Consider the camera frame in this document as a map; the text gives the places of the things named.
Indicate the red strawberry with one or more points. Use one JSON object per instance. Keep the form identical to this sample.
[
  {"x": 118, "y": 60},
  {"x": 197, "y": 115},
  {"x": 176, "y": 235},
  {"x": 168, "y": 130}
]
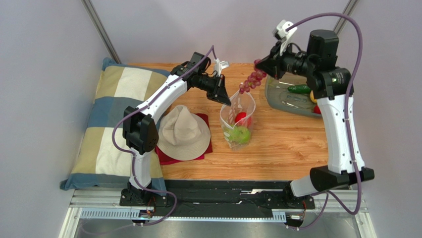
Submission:
[{"x": 316, "y": 110}]

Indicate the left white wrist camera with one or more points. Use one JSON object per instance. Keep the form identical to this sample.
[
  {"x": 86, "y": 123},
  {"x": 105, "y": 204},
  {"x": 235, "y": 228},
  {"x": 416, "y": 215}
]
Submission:
[{"x": 219, "y": 65}]

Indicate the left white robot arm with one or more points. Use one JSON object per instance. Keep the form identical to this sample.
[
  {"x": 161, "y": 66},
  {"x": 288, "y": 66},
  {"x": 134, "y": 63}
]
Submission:
[{"x": 139, "y": 126}]

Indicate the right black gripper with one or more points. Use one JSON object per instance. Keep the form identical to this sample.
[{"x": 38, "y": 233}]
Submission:
[{"x": 275, "y": 61}]

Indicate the purple grapes bunch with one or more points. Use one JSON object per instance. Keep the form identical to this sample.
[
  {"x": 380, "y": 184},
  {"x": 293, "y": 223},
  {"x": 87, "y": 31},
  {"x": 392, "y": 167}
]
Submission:
[{"x": 253, "y": 80}]

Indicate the orange fruit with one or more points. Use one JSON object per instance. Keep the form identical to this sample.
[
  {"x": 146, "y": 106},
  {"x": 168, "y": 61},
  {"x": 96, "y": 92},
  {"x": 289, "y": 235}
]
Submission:
[{"x": 312, "y": 98}]

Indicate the grey transparent plastic container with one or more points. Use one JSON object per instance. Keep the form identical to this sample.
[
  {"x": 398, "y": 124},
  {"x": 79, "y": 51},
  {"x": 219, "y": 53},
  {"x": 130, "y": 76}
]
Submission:
[{"x": 278, "y": 96}]

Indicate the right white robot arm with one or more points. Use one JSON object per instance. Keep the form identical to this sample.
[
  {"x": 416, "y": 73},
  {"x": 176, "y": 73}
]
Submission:
[{"x": 333, "y": 91}]

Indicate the green cucumber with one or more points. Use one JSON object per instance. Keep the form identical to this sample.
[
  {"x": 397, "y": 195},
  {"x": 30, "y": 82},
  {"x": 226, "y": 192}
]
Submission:
[{"x": 299, "y": 89}]

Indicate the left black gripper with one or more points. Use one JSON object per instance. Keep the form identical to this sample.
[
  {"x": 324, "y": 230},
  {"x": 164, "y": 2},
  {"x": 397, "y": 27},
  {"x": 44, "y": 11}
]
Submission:
[{"x": 219, "y": 93}]

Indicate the green apple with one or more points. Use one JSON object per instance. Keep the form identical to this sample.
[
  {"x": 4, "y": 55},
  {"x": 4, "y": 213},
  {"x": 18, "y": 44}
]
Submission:
[{"x": 244, "y": 135}]

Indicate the dark red cloth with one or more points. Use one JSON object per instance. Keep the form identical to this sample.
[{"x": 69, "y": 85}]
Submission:
[{"x": 164, "y": 159}]

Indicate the left aluminium frame post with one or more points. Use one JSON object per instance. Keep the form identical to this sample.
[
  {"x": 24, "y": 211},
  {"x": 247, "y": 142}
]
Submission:
[{"x": 96, "y": 20}]

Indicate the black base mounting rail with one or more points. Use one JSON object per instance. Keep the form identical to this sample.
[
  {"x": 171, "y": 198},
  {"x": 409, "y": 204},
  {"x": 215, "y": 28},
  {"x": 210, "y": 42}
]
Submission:
[{"x": 218, "y": 199}]

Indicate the aluminium base frame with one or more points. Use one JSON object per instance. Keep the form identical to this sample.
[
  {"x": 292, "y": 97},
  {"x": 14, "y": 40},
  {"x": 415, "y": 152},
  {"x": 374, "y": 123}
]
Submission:
[{"x": 99, "y": 203}]

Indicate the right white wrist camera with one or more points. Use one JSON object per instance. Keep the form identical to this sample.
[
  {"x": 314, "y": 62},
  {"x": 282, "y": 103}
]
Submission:
[{"x": 283, "y": 32}]

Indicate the green artichoke toy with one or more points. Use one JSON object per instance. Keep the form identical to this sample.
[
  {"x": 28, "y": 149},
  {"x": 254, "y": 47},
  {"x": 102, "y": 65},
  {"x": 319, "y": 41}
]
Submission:
[{"x": 232, "y": 135}]

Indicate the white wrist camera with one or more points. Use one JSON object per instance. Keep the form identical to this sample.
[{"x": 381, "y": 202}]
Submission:
[
  {"x": 219, "y": 65},
  {"x": 283, "y": 32}
]

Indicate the clear polka dot zip bag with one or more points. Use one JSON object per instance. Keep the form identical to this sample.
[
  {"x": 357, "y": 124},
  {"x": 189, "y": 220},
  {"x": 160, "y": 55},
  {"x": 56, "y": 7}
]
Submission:
[{"x": 239, "y": 103}]

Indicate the plaid blue beige pillow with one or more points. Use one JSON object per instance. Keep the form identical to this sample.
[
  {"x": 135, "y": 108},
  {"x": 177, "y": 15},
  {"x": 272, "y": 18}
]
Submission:
[{"x": 99, "y": 162}]

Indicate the beige bucket hat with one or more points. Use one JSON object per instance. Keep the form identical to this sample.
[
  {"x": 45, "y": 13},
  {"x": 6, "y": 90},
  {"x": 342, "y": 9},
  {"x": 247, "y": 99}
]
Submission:
[{"x": 183, "y": 136}]

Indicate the red apple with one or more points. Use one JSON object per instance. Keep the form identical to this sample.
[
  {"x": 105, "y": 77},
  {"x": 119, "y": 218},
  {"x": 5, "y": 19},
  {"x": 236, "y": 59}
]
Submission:
[{"x": 242, "y": 119}]

